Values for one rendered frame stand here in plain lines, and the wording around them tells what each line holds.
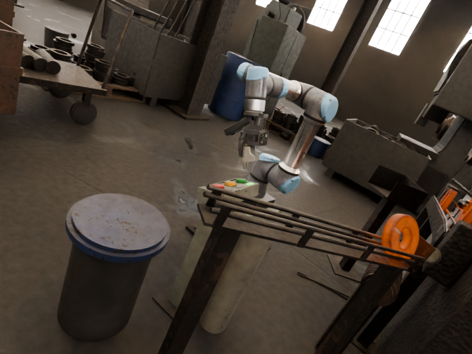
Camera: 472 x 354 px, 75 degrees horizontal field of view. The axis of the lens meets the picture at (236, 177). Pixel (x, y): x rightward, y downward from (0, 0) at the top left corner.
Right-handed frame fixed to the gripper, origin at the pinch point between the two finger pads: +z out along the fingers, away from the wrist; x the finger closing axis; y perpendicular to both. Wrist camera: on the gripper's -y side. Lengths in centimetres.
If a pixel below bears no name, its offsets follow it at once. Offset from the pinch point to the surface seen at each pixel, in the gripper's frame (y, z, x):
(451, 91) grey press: 64, -60, 315
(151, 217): -17.6, 18.3, -28.7
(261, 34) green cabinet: -178, -129, 316
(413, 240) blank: 59, 16, 14
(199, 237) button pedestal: -9.0, 28.2, -12.6
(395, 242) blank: 54, 16, 6
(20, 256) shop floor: -71, 45, -47
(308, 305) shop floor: 19, 78, 49
